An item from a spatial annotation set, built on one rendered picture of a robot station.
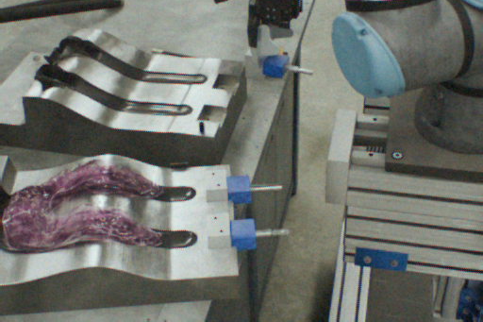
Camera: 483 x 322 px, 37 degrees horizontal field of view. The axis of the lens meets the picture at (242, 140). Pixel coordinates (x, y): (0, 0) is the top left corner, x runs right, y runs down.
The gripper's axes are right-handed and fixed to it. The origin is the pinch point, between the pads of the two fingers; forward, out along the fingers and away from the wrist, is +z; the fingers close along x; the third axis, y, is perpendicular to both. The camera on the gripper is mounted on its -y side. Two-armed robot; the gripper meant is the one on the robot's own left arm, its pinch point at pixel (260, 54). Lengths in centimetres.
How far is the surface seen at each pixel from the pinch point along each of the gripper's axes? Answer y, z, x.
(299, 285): 1, 95, 24
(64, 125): -30.4, 7.6, -25.4
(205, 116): -7.0, 8.8, -12.1
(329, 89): -23, 95, 127
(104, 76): -29.1, 4.2, -12.3
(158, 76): -21.2, 7.1, -4.8
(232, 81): -6.2, 7.6, -0.5
